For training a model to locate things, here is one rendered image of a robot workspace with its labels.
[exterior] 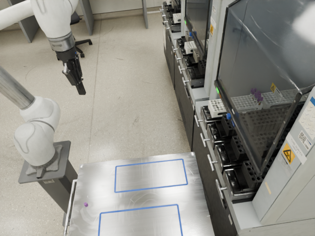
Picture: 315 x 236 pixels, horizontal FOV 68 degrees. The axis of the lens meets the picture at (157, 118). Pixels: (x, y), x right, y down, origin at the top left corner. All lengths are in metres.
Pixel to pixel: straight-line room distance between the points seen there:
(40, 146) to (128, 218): 0.60
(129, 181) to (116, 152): 1.16
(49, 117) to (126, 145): 1.04
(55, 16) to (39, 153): 0.75
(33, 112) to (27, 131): 0.14
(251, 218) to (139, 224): 0.50
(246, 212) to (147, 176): 0.48
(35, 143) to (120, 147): 1.13
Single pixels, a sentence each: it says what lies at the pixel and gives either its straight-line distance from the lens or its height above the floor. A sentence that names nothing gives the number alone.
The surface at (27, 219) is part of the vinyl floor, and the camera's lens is 2.27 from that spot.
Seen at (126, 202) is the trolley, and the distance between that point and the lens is 1.13.
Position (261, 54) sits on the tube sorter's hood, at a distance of 0.90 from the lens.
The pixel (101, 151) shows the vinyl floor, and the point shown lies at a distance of 2.36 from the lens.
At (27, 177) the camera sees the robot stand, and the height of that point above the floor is 0.70.
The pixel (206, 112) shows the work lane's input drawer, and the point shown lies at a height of 0.82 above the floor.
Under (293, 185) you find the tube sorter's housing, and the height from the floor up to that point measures 1.11.
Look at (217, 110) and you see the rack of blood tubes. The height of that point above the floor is 0.87.
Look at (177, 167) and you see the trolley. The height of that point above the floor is 0.82.
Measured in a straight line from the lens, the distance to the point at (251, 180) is 1.14.
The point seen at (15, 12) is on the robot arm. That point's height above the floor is 1.50.
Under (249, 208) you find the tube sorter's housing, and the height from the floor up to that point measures 0.73.
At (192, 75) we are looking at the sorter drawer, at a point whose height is 0.82.
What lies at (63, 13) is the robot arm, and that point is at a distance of 0.92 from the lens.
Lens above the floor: 1.84
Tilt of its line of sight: 47 degrees down
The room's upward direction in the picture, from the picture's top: 5 degrees counter-clockwise
